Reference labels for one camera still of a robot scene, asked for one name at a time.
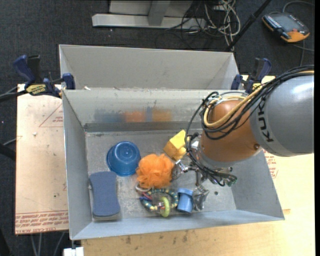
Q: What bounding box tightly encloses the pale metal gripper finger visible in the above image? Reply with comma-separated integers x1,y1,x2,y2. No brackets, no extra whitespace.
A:
192,187,210,212
171,160,189,181

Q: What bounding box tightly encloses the small light blue cylinder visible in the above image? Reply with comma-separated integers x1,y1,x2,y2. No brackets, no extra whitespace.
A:
176,187,195,214

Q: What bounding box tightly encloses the orange mesh bath sponge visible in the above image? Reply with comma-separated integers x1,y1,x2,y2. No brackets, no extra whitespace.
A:
135,153,175,190

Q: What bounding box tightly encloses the yellow sponge block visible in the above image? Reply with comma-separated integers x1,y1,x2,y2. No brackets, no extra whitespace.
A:
162,128,188,162

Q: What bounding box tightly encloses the blue plastic cup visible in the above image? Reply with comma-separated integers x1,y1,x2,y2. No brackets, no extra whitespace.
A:
106,140,142,177

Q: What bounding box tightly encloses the grey-blue flat sponge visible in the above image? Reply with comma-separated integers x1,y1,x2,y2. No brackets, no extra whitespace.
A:
88,170,122,222

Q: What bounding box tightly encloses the grey metal bin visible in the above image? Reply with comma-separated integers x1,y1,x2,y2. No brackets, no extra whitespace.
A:
58,44,285,241

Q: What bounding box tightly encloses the brown cardboard board, red print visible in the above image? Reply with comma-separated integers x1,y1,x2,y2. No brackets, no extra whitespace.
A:
14,74,292,236

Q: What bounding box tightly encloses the green yellow beaded ring rattle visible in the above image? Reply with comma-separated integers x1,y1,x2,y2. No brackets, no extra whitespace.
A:
138,187,180,218

